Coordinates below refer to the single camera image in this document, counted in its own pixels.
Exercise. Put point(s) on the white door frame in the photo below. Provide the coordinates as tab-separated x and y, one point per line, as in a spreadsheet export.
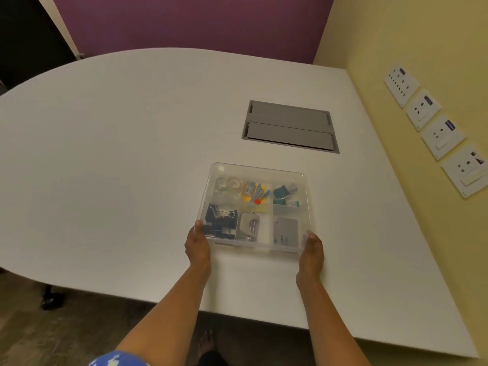
61	28

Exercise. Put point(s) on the grey stapler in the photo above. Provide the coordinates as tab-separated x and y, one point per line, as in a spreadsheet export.
247	226

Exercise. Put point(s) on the clear plastic organizer tray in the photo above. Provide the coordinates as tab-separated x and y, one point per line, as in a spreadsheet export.
254	209

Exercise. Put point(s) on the small grey blue box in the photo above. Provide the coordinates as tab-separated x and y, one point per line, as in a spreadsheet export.
249	187

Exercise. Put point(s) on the clear tape roll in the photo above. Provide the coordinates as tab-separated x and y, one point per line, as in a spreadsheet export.
222	185
234	183

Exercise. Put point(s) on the blue patterned sleeve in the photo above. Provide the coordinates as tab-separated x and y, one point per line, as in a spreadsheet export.
118	359

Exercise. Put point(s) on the person's right forearm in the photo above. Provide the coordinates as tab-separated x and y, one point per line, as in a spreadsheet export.
328	320

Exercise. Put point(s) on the person's left forearm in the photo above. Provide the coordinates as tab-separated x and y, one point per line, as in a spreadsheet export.
167	308

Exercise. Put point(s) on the person's left thumb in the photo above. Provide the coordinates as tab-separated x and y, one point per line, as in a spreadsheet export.
198	228

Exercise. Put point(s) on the white wall socket plate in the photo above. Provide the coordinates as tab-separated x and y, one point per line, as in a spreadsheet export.
401	85
423	109
468	170
443	137

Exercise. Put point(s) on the person's right hand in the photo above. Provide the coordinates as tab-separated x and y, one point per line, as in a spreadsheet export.
310	259

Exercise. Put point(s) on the black trouser leg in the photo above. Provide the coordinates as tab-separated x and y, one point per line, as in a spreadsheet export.
212	359

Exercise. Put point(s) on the blue silver clips bundle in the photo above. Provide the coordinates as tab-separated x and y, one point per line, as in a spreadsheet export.
263	193

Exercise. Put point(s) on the person's left hand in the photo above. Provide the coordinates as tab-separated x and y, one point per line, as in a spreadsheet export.
198	247

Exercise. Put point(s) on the person's bare foot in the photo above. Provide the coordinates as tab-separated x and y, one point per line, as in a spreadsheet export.
206	342

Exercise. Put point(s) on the pile of black binder clips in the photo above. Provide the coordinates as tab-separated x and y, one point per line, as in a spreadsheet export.
219	222

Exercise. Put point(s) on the person's right thumb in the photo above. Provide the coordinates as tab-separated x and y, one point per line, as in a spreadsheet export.
312	242

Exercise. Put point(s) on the grey staples box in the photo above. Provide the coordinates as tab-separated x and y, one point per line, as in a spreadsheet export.
286	230

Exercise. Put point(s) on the yellow sticky notes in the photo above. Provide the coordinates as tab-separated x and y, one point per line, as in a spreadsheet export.
248	197

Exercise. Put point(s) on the silver binder clip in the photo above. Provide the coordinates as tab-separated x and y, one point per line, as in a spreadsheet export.
292	187

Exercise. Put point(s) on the black table caster wheel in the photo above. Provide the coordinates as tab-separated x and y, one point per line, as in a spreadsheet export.
52	299

